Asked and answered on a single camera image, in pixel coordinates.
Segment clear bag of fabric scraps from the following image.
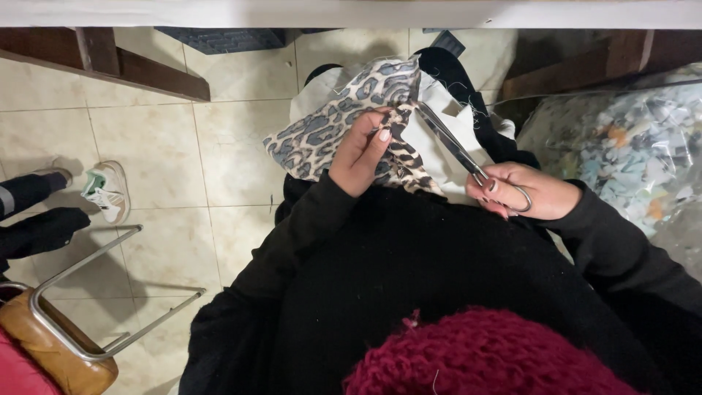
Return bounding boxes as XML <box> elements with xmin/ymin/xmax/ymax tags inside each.
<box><xmin>488</xmin><ymin>63</ymin><xmax>702</xmax><ymax>283</ymax></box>

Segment white and green sneaker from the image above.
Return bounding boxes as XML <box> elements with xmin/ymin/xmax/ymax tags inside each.
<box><xmin>81</xmin><ymin>160</ymin><xmax>131</xmax><ymax>226</ymax></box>

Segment person's left hand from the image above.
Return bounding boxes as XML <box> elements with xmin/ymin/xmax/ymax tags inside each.
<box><xmin>328</xmin><ymin>107</ymin><xmax>393</xmax><ymax>198</ymax></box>

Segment white table edge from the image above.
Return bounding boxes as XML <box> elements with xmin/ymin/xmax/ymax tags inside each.
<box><xmin>0</xmin><ymin>0</ymin><xmax>702</xmax><ymax>30</ymax></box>

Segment metal frame stool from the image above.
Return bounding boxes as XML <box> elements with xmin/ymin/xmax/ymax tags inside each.
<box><xmin>0</xmin><ymin>224</ymin><xmax>207</xmax><ymax>395</ymax></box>

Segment black sweater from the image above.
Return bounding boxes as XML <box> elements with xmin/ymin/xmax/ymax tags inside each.
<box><xmin>179</xmin><ymin>170</ymin><xmax>702</xmax><ymax>395</ymax></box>

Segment wooden table frame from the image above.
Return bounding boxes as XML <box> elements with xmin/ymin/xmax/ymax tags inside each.
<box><xmin>0</xmin><ymin>27</ymin><xmax>211</xmax><ymax>103</ymax></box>

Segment dark red knitted scarf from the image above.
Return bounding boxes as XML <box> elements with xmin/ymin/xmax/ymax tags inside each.
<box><xmin>342</xmin><ymin>307</ymin><xmax>645</xmax><ymax>395</ymax></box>

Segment white fabric piece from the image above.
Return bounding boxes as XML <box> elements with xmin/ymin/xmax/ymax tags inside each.
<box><xmin>289</xmin><ymin>66</ymin><xmax>516</xmax><ymax>206</ymax></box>

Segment steel scissors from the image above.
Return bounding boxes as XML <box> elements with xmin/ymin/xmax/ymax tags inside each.
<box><xmin>415</xmin><ymin>102</ymin><xmax>533</xmax><ymax>214</ymax></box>

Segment dark floor mat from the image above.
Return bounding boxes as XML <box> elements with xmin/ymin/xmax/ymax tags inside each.
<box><xmin>155</xmin><ymin>27</ymin><xmax>287</xmax><ymax>56</ymax></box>

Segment leopard print fabric piece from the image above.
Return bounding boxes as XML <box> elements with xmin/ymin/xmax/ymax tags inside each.
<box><xmin>263</xmin><ymin>56</ymin><xmax>446</xmax><ymax>197</ymax></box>

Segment person's right hand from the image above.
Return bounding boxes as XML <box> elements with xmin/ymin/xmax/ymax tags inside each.
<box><xmin>465</xmin><ymin>162</ymin><xmax>583</xmax><ymax>220</ymax></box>

